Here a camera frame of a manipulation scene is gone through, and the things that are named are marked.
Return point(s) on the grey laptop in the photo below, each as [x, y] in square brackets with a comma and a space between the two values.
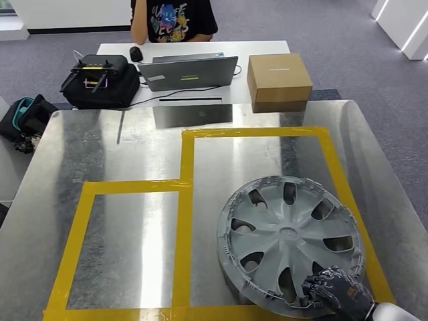
[190, 73]

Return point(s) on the white lit display block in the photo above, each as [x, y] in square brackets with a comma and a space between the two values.
[401, 22]

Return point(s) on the black carry case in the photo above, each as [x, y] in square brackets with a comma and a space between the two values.
[127, 88]

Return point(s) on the yellow double rectangle tape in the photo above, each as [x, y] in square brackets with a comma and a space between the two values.
[186, 221]

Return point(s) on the black bag teal lining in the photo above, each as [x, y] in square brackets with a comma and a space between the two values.
[36, 115]

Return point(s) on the grey plastic wheel hubcap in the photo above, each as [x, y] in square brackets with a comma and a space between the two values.
[287, 230]

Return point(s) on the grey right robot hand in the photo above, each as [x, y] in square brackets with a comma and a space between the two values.
[344, 294]

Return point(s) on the black computer mouse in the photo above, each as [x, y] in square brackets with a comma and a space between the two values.
[136, 54]

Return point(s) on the beige furry charm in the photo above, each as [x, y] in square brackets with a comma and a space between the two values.
[28, 144]

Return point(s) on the stainless steel workbench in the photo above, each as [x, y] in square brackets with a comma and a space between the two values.
[117, 155]

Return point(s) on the black controller with antennas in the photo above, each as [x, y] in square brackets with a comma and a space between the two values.
[100, 62]

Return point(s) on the white low platform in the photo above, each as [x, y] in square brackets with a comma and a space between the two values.
[13, 31]

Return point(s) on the brown cardboard box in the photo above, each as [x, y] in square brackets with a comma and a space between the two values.
[277, 79]

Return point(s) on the person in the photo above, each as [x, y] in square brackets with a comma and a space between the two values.
[173, 22]

